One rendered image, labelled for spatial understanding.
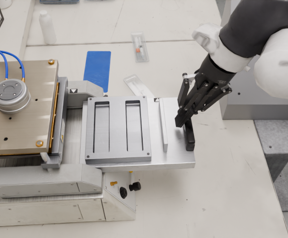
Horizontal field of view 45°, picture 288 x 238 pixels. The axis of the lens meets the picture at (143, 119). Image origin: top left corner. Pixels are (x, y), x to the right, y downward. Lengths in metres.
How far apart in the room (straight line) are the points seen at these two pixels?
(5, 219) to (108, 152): 0.35
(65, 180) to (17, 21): 0.95
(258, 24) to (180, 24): 0.96
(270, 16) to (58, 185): 0.58
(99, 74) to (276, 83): 0.88
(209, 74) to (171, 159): 0.25
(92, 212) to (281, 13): 0.67
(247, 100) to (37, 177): 0.72
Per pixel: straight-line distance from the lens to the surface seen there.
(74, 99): 1.02
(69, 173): 0.85
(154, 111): 0.98
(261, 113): 1.27
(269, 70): 0.62
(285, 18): 0.70
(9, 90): 0.84
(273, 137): 1.28
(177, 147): 0.91
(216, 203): 1.10
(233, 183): 1.14
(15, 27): 1.61
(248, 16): 0.68
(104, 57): 1.45
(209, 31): 0.76
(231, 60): 0.73
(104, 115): 0.96
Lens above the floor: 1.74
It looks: 53 degrees down
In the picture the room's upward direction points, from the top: 1 degrees clockwise
